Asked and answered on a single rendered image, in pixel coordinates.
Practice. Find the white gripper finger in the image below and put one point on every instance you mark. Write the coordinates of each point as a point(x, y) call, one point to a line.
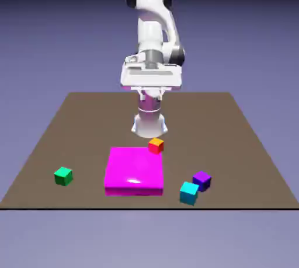
point(142, 95)
point(159, 95)

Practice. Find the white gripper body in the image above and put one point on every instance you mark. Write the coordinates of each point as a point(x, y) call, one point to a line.
point(150, 78)

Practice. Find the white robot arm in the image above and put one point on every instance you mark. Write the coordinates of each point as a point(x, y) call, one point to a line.
point(151, 11)

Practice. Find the small orange cube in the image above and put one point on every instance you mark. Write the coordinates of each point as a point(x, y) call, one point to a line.
point(155, 145)

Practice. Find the small purple cube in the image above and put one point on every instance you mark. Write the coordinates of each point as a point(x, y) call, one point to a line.
point(202, 180)

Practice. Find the small cyan cube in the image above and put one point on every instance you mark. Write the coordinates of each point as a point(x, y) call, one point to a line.
point(188, 193)

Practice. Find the small green cube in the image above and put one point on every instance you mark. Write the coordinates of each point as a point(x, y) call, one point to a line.
point(63, 176)

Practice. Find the large magenta box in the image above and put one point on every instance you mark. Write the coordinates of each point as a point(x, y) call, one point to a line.
point(134, 170)

